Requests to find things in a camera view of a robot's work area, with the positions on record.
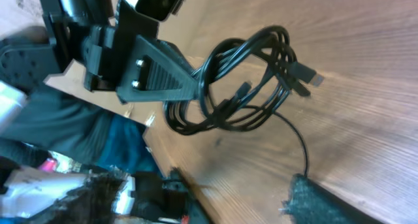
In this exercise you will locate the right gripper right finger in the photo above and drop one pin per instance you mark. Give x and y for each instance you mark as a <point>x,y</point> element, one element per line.
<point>310,203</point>

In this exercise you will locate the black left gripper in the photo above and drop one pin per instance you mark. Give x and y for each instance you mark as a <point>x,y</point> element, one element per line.
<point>117,49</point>

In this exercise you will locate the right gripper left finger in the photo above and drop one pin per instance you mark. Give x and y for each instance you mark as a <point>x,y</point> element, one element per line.
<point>82,198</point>

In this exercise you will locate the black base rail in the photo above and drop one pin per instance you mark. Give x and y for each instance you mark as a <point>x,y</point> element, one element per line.
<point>166,200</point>

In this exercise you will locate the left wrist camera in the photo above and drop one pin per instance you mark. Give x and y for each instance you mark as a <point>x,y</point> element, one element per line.
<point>158,10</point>

